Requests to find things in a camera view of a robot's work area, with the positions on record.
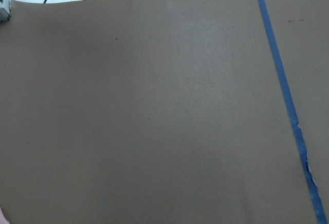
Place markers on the pink Snoopy t-shirt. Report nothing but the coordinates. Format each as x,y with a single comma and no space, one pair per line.
3,220

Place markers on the aluminium frame post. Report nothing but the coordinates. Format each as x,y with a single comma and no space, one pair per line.
5,10

